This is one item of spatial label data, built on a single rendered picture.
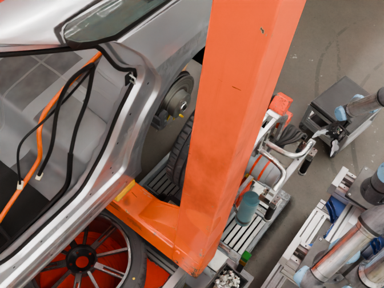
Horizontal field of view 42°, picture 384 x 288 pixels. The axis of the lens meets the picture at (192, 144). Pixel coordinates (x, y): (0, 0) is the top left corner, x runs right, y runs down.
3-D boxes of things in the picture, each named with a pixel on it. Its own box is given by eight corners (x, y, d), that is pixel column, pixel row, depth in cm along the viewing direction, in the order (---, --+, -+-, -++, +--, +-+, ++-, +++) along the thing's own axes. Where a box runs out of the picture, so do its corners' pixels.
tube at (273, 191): (258, 148, 236) (263, 136, 227) (292, 171, 230) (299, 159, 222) (238, 173, 227) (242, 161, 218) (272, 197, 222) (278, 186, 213)
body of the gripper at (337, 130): (332, 132, 254) (346, 114, 256) (323, 131, 262) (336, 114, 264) (341, 142, 256) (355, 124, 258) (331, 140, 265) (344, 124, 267)
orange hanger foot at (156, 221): (116, 179, 271) (113, 145, 242) (191, 236, 257) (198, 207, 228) (94, 200, 263) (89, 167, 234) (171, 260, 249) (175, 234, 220)
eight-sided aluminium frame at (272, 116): (262, 149, 284) (286, 88, 239) (272, 155, 282) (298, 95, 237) (206, 215, 258) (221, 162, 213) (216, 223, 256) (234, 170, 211)
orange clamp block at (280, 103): (271, 107, 241) (280, 91, 237) (284, 115, 239) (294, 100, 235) (266, 109, 235) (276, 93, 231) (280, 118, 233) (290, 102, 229)
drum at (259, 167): (250, 152, 258) (255, 138, 246) (284, 175, 252) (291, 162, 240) (234, 170, 251) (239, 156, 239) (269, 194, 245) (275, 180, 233)
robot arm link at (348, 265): (335, 241, 220) (346, 228, 208) (358, 264, 214) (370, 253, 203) (316, 256, 215) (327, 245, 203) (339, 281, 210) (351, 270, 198)
